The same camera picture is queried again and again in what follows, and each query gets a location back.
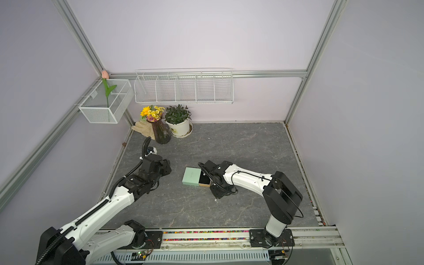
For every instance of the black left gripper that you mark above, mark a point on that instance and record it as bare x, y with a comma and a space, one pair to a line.
166, 166

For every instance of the mint green jewelry box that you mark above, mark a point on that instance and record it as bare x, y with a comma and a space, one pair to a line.
195, 177

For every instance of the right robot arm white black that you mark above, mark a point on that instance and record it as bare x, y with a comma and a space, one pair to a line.
282, 197

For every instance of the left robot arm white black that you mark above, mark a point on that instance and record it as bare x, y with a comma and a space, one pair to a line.
55, 249

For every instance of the dark glass vase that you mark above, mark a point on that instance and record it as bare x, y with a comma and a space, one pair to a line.
161, 132

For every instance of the white plant pot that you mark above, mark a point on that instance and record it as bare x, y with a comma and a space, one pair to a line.
181, 130

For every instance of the yellow flower bouquet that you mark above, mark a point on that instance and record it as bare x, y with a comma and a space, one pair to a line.
152, 113

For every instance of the green potted plant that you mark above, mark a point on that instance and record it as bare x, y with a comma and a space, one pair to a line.
177, 114

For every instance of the small white mesh basket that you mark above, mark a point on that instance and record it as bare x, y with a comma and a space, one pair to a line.
94, 106

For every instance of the white vent grille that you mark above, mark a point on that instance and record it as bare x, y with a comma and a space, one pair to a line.
192, 257

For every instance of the pink artificial tulip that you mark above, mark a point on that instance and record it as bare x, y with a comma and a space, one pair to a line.
108, 89

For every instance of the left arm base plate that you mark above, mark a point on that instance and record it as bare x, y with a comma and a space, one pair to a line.
148, 240

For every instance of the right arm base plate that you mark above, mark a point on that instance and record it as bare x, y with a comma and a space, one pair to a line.
262, 238

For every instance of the long white wire basket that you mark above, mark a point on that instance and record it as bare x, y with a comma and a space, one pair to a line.
184, 85

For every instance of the aluminium front rail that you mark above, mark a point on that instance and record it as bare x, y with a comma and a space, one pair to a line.
227, 239

